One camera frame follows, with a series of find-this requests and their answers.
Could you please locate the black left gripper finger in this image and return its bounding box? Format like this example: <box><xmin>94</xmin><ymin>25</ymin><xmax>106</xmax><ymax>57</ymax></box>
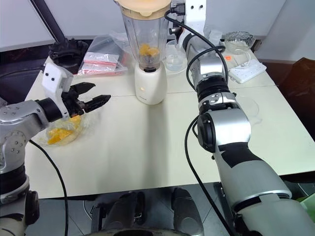
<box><xmin>83</xmin><ymin>94</ymin><xmax>112</xmax><ymax>114</ymax></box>
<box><xmin>70</xmin><ymin>82</ymin><xmax>96</xmax><ymax>98</ymax></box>

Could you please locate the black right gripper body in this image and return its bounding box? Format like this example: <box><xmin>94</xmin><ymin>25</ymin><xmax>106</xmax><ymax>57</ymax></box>
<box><xmin>169</xmin><ymin>0</ymin><xmax>187</xmax><ymax>34</ymax></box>

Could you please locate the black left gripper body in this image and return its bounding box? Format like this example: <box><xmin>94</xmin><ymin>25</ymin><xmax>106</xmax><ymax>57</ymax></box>
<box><xmin>61</xmin><ymin>85</ymin><xmax>86</xmax><ymax>117</ymax></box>

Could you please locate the cream blender lid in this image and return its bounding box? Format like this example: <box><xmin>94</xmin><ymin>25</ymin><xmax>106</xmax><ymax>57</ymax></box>
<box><xmin>115</xmin><ymin>0</ymin><xmax>172</xmax><ymax>17</ymax></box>

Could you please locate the clear glass fruit bowl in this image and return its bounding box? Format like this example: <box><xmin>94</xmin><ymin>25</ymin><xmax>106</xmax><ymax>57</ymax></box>
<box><xmin>36</xmin><ymin>112</ymin><xmax>98</xmax><ymax>148</ymax></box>

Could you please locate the red white packet bag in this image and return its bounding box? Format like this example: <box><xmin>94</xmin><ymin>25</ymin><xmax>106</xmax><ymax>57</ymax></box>
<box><xmin>83</xmin><ymin>51</ymin><xmax>119</xmax><ymax>66</ymax></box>
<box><xmin>78</xmin><ymin>62</ymin><xmax>128</xmax><ymax>77</ymax></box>

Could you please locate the tall clear blender jar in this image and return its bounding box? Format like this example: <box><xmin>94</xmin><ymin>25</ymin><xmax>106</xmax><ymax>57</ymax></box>
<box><xmin>122</xmin><ymin>7</ymin><xmax>170</xmax><ymax>72</ymax></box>

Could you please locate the crumpled clear plastic wrap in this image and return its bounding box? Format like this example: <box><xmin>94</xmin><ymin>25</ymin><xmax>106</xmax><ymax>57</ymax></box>
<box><xmin>203</xmin><ymin>24</ymin><xmax>223</xmax><ymax>42</ymax></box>

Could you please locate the small clear plastic jar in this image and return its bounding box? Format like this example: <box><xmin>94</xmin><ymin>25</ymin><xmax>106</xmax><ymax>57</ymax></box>
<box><xmin>166</xmin><ymin>40</ymin><xmax>188</xmax><ymax>73</ymax></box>

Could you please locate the white blender base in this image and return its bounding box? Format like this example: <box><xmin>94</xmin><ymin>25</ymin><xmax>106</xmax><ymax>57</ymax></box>
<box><xmin>134</xmin><ymin>62</ymin><xmax>168</xmax><ymax>106</ymax></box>

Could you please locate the clear plastic bag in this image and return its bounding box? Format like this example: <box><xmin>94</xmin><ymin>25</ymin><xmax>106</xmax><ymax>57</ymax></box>
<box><xmin>94</xmin><ymin>30</ymin><xmax>129</xmax><ymax>62</ymax></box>

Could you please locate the crinkled clear glass bowl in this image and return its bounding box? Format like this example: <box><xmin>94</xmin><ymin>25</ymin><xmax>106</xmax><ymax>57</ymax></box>
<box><xmin>223</xmin><ymin>31</ymin><xmax>256</xmax><ymax>54</ymax></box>

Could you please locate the white adapter orange logo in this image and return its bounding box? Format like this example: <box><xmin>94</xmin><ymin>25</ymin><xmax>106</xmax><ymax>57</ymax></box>
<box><xmin>220</xmin><ymin>53</ymin><xmax>238</xmax><ymax>74</ymax></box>

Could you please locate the black slanted pole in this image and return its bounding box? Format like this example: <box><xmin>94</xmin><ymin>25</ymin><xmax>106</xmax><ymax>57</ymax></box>
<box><xmin>31</xmin><ymin>0</ymin><xmax>67</xmax><ymax>43</ymax></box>

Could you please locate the white power strip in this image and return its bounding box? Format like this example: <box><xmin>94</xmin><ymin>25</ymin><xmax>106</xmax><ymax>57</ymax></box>
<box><xmin>228</xmin><ymin>59</ymin><xmax>268</xmax><ymax>85</ymax></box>

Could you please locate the pale green object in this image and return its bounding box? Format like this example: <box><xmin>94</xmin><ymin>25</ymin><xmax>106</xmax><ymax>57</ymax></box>
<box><xmin>297</xmin><ymin>193</ymin><xmax>315</xmax><ymax>206</ymax></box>

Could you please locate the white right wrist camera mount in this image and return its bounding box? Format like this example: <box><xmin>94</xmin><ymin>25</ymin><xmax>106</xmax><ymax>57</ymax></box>
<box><xmin>185</xmin><ymin>0</ymin><xmax>207</xmax><ymax>35</ymax></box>

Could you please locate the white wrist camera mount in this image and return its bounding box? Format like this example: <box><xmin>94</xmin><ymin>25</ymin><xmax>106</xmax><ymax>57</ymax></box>
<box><xmin>41</xmin><ymin>62</ymin><xmax>74</xmax><ymax>118</ymax></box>
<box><xmin>185</xmin><ymin>0</ymin><xmax>207</xmax><ymax>35</ymax></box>

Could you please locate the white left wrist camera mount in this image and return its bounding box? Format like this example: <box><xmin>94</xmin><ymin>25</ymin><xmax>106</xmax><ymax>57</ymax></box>
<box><xmin>41</xmin><ymin>62</ymin><xmax>74</xmax><ymax>118</ymax></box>

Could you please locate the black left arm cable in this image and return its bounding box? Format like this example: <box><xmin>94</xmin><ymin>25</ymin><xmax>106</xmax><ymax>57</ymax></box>
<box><xmin>29</xmin><ymin>140</ymin><xmax>69</xmax><ymax>236</ymax></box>

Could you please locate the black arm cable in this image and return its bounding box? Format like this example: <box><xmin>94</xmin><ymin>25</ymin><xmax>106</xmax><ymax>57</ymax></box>
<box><xmin>164</xmin><ymin>4</ymin><xmax>237</xmax><ymax>236</ymax></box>
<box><xmin>29</xmin><ymin>140</ymin><xmax>69</xmax><ymax>236</ymax></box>

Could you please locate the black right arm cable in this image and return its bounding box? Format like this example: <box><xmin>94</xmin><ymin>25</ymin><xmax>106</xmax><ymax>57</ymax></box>
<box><xmin>164</xmin><ymin>4</ymin><xmax>237</xmax><ymax>236</ymax></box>

